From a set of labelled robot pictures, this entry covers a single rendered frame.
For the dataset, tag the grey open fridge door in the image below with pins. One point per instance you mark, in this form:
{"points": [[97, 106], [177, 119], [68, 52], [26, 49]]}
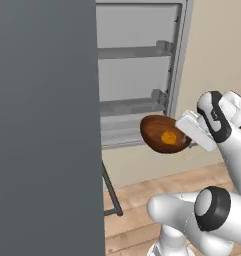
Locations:
{"points": [[135, 70]]}

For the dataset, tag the orange fruit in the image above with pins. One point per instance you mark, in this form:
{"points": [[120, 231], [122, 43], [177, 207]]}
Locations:
{"points": [[168, 137]]}

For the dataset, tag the brown wooden bowl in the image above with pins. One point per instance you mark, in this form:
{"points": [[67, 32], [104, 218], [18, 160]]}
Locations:
{"points": [[155, 133]]}

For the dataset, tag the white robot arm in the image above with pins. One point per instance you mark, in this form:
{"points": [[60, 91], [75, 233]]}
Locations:
{"points": [[205, 213]]}

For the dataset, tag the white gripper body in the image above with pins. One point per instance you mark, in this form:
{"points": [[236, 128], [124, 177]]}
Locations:
{"points": [[196, 130]]}

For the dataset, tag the grey fridge body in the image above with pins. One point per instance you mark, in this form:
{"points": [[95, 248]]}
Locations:
{"points": [[45, 126]]}

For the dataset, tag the dark metal stool frame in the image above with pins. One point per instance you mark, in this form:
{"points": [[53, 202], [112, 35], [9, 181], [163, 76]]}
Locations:
{"points": [[111, 193]]}

